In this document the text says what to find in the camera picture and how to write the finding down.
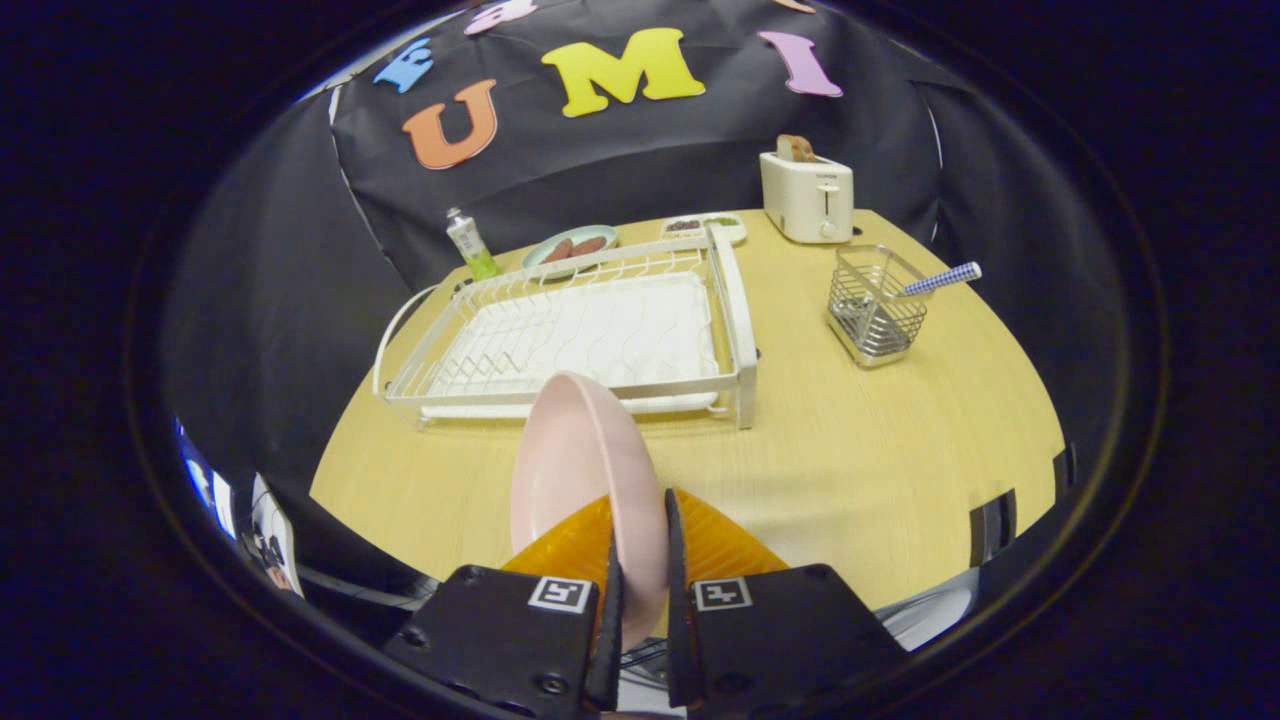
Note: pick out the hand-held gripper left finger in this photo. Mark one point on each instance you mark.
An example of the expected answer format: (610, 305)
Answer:
(608, 650)

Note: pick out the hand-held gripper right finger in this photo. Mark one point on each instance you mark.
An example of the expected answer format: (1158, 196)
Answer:
(678, 640)

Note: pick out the clear bottle with green liquid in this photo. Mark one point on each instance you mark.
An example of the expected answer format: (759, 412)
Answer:
(468, 245)

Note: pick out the brown toast slice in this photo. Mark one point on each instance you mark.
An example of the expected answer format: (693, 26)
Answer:
(796, 148)

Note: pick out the lit screen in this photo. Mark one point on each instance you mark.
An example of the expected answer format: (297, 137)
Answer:
(205, 485)

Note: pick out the pink plate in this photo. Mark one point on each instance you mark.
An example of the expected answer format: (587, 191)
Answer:
(580, 470)

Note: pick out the black table bracket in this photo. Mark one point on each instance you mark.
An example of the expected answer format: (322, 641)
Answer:
(992, 525)

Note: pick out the brown sausage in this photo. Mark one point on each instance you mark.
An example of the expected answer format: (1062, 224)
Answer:
(590, 245)
(558, 251)

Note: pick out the pale green plate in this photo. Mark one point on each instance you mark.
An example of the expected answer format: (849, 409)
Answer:
(540, 248)

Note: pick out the cream toaster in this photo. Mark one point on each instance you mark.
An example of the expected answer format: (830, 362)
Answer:
(800, 200)

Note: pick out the white divided sauce dish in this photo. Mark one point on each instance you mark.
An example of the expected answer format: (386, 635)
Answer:
(705, 232)

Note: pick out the black backdrop cloth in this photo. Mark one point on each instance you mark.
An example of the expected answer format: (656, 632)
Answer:
(650, 150)

